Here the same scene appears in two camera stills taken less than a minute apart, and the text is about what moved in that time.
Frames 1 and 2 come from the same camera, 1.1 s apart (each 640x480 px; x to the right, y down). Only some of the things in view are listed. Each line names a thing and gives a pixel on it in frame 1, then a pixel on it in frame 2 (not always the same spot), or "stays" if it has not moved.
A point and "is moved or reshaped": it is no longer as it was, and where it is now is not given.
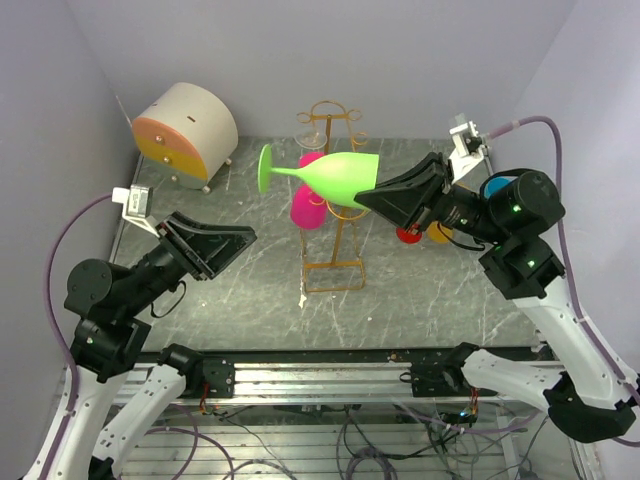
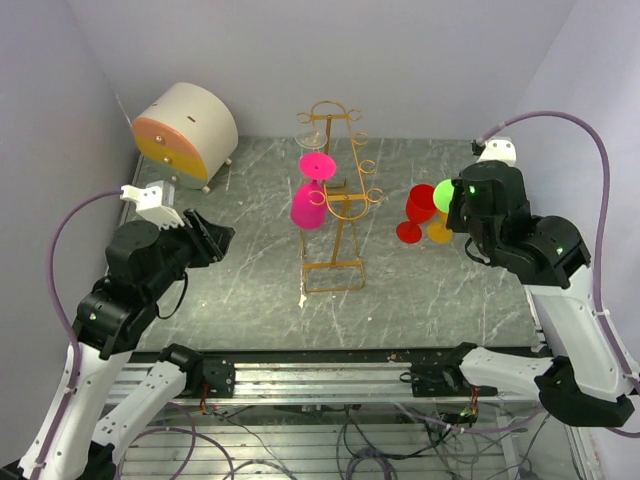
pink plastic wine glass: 308,209 stays
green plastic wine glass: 336,177 is moved or reshaped
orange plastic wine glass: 434,233 stays
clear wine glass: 311,140 stays
